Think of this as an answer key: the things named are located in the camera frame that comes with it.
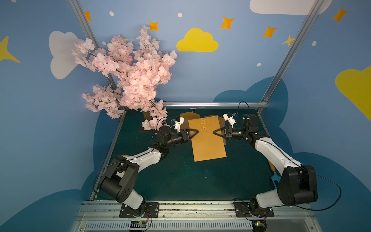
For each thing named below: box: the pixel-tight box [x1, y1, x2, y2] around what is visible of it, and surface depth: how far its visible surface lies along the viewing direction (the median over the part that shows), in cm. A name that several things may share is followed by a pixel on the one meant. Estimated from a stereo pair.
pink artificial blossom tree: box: [71, 24, 177, 131], surface depth 72 cm
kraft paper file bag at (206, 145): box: [187, 115, 228, 162], surface depth 78 cm
